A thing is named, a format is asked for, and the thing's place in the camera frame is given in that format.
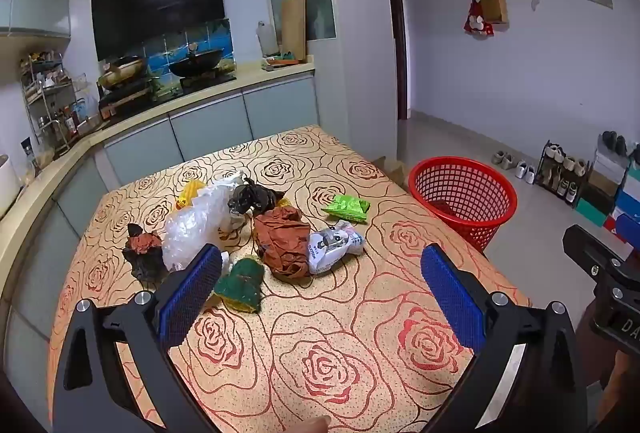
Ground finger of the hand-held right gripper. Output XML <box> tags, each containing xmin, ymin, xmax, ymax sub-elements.
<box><xmin>562</xmin><ymin>224</ymin><xmax>635</xmax><ymax>285</ymax></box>

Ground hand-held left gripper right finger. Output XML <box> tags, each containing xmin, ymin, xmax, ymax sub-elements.
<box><xmin>421</xmin><ymin>243</ymin><xmax>589</xmax><ymax>433</ymax></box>

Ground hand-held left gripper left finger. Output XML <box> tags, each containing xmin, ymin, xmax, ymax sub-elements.
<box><xmin>52</xmin><ymin>243</ymin><xmax>224</xmax><ymax>433</ymax></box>

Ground green yellow packet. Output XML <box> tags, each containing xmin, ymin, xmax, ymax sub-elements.
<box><xmin>214</xmin><ymin>258</ymin><xmax>265</xmax><ymax>314</ymax></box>

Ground dark red wrapper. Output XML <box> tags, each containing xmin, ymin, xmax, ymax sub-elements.
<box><xmin>122</xmin><ymin>223</ymin><xmax>166</xmax><ymax>282</ymax></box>

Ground clear plastic bag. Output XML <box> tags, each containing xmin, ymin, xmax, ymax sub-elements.
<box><xmin>162</xmin><ymin>172</ymin><xmax>247</xmax><ymax>272</ymax></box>

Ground red plastic basket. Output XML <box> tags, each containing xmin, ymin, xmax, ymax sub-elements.
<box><xmin>408</xmin><ymin>156</ymin><xmax>519</xmax><ymax>255</ymax></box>

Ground brown plastic bag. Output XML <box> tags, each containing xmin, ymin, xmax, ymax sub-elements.
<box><xmin>252</xmin><ymin>205</ymin><xmax>314</xmax><ymax>284</ymax></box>

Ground black plastic bag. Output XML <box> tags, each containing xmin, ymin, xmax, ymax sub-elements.
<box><xmin>227</xmin><ymin>178</ymin><xmax>282</xmax><ymax>219</ymax></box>

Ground white printed packet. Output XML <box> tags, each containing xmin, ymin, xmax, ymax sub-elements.
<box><xmin>305</xmin><ymin>220</ymin><xmax>366</xmax><ymax>275</ymax></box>

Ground green snack packet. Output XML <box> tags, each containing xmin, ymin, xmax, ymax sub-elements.
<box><xmin>322</xmin><ymin>194</ymin><xmax>371</xmax><ymax>224</ymax></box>

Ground person's right forearm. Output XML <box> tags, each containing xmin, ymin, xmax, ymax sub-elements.
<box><xmin>597</xmin><ymin>348</ymin><xmax>640</xmax><ymax>415</ymax></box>

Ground person's left hand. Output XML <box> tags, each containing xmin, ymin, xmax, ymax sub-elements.
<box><xmin>289</xmin><ymin>415</ymin><xmax>331</xmax><ymax>433</ymax></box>

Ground stack of shoe boxes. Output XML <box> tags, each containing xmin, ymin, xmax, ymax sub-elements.
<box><xmin>574</xmin><ymin>148</ymin><xmax>640</xmax><ymax>260</ymax></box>

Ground black shoe rack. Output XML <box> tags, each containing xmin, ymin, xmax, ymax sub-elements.
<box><xmin>532</xmin><ymin>140</ymin><xmax>594</xmax><ymax>210</ymax></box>

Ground rose-print tablecloth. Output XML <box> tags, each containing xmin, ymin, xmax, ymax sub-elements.
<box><xmin>47</xmin><ymin>125</ymin><xmax>532</xmax><ymax>433</ymax></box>

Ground open cardboard box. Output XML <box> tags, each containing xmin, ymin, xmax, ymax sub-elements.
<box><xmin>372</xmin><ymin>156</ymin><xmax>409</xmax><ymax>190</ymax></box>

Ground grey lower kitchen cabinets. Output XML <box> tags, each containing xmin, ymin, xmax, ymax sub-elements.
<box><xmin>0</xmin><ymin>75</ymin><xmax>321</xmax><ymax>419</ymax></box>

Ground beige kitchen countertop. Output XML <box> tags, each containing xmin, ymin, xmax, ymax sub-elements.
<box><xmin>0</xmin><ymin>55</ymin><xmax>317</xmax><ymax>284</ymax></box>

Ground black induction cooker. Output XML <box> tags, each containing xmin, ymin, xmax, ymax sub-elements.
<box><xmin>98</xmin><ymin>80</ymin><xmax>153</xmax><ymax>120</ymax></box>

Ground white rice cooker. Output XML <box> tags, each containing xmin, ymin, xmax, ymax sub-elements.
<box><xmin>0</xmin><ymin>154</ymin><xmax>24</xmax><ymax>220</ymax></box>

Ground black gas stove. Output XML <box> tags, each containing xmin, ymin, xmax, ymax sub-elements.
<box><xmin>177</xmin><ymin>72</ymin><xmax>237</xmax><ymax>88</ymax></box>

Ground black wok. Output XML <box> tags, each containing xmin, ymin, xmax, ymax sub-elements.
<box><xmin>168</xmin><ymin>44</ymin><xmax>225</xmax><ymax>78</ymax></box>

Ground beige frying pan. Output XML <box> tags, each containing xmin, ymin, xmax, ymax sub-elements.
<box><xmin>97</xmin><ymin>55</ymin><xmax>151</xmax><ymax>88</ymax></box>

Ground metal spice rack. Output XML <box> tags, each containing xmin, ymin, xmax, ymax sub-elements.
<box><xmin>19</xmin><ymin>49</ymin><xmax>87</xmax><ymax>154</ymax></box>

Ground red hanging cloth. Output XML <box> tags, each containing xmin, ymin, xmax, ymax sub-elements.
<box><xmin>463</xmin><ymin>0</ymin><xmax>495</xmax><ymax>36</ymax></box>

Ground brown paper bag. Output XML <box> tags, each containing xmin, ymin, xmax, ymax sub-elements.
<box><xmin>477</xmin><ymin>0</ymin><xmax>509</xmax><ymax>25</ymax></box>

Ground white plastic jug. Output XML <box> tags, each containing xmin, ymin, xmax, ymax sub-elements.
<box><xmin>256</xmin><ymin>20</ymin><xmax>279</xmax><ymax>58</ymax></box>

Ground wooden cutting board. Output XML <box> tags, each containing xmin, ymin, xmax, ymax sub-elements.
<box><xmin>280</xmin><ymin>0</ymin><xmax>307</xmax><ymax>62</ymax></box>

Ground black range hood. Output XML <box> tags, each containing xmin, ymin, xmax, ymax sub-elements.
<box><xmin>90</xmin><ymin>0</ymin><xmax>224</xmax><ymax>62</ymax></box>

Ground dark wooden door frame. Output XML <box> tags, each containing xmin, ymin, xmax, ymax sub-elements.
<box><xmin>379</xmin><ymin>0</ymin><xmax>414</xmax><ymax>122</ymax></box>

